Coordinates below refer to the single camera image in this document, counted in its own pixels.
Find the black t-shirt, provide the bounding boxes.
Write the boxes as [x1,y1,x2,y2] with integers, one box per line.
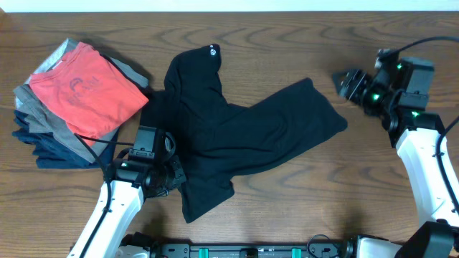
[141,44,347,223]

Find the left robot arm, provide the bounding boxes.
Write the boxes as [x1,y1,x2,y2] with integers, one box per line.
[68,126,186,257]

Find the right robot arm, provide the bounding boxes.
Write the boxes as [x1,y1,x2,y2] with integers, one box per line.
[332,49,458,257]

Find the folded red t-shirt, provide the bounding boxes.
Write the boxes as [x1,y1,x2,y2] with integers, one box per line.
[29,42,148,139]

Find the folded navy blue garment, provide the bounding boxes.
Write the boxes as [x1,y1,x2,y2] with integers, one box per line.
[11,110,99,169]

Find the folded grey t-shirt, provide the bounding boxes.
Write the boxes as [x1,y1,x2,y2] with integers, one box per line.
[19,56,149,162]

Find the folded light grey garment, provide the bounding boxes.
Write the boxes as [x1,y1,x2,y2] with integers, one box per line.
[14,38,78,110]

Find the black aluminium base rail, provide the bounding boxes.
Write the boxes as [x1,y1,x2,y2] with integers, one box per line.
[159,241,356,258]

